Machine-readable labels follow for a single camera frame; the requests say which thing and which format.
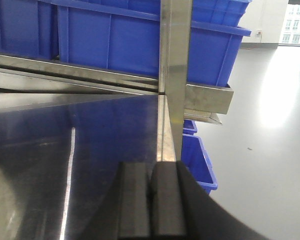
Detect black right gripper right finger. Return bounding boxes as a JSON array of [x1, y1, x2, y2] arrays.
[[151, 161, 187, 240]]

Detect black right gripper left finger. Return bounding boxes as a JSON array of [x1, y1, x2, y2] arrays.
[[118, 162, 150, 240]]

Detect blue crate lower shelf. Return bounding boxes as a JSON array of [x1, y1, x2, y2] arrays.
[[181, 134, 218, 195]]

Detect small blue crate behind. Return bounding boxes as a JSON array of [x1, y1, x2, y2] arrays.
[[183, 119, 198, 135]]

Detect blue crate upper right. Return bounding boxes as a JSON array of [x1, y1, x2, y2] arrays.
[[54, 0, 251, 87]]

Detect blue crate upper left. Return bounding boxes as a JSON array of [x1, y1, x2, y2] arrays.
[[0, 0, 59, 60]]

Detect stainless steel shelf frame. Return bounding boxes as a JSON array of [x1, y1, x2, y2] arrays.
[[0, 0, 235, 240]]

